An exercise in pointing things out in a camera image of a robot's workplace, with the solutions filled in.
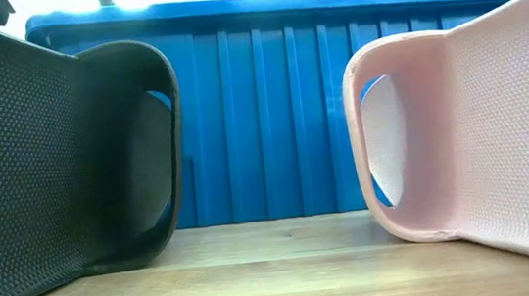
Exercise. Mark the black slide sandal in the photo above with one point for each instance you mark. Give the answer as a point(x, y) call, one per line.
point(15, 169)

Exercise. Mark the blue plastic ribbed bin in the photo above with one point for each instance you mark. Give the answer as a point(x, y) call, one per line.
point(261, 119)

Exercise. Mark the pink slide sandal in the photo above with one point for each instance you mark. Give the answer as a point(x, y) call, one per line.
point(512, 117)

